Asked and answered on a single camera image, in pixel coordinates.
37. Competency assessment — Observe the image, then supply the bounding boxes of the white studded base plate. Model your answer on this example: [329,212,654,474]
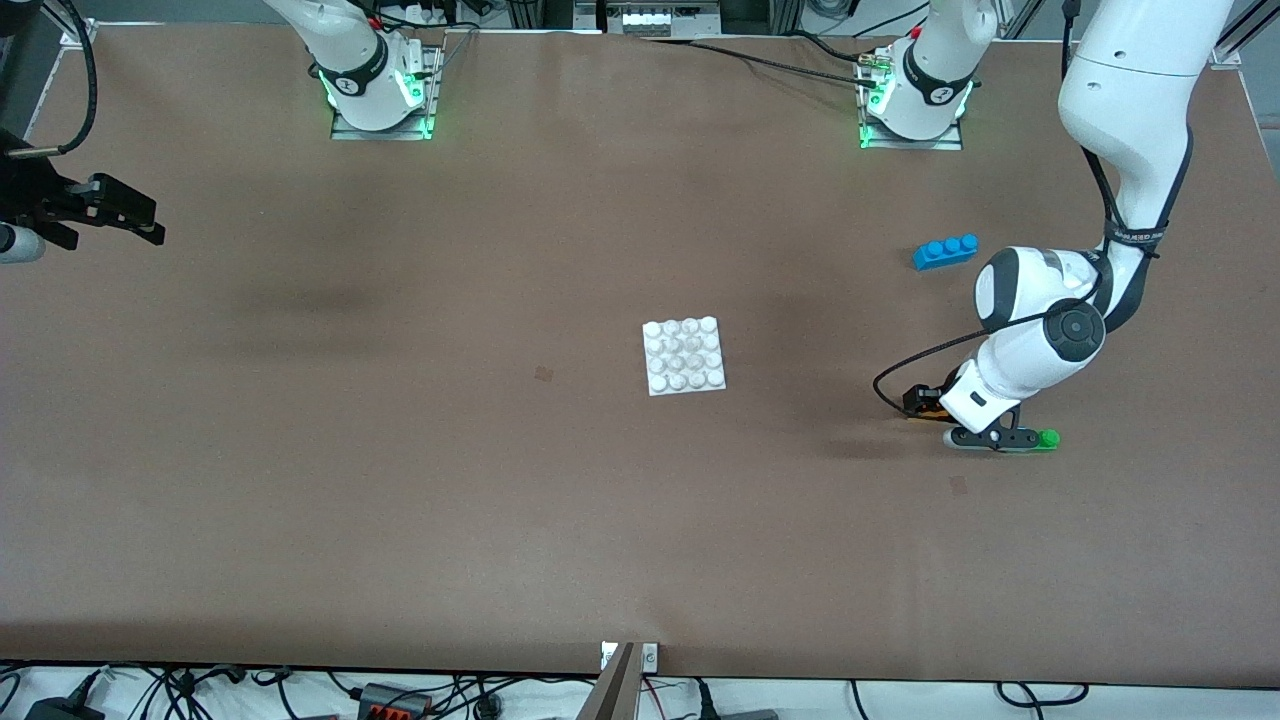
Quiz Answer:
[642,316,728,398]

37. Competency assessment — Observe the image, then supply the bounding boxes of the blue three-stud block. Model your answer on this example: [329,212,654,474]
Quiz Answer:
[912,234,980,271]

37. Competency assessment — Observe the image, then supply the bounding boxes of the white power strip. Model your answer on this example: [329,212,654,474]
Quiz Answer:
[605,0,721,39]

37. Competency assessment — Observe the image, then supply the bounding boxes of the black power adapter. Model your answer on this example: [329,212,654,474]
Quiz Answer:
[25,695,107,720]

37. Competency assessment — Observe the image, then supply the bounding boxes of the black box red connectors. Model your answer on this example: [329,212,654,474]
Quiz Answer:
[357,683,434,720]

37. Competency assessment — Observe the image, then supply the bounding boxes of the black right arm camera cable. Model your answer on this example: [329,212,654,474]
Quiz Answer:
[5,0,99,159]

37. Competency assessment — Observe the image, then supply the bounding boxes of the looped black floor cable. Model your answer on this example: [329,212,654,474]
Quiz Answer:
[995,682,1091,707]

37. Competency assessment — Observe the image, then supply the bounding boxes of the short black table cable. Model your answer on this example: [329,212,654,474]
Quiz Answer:
[782,30,891,67]

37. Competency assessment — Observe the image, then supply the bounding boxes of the long black table cable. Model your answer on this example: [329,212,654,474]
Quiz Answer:
[640,36,877,87]

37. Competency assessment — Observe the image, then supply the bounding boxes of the grey slanted post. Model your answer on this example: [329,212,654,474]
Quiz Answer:
[577,642,642,720]

